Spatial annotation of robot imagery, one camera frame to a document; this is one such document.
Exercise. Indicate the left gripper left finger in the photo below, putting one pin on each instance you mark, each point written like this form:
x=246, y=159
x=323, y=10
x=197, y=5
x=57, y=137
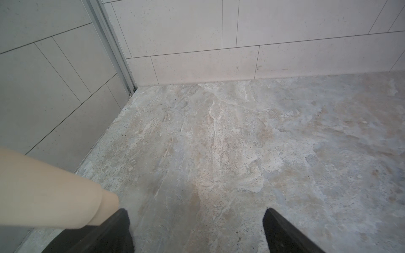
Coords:
x=112, y=236

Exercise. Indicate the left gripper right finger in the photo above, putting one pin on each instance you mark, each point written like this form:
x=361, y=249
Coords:
x=284, y=237

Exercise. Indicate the black stand with beige roll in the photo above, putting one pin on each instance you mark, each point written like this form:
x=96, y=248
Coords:
x=37, y=194

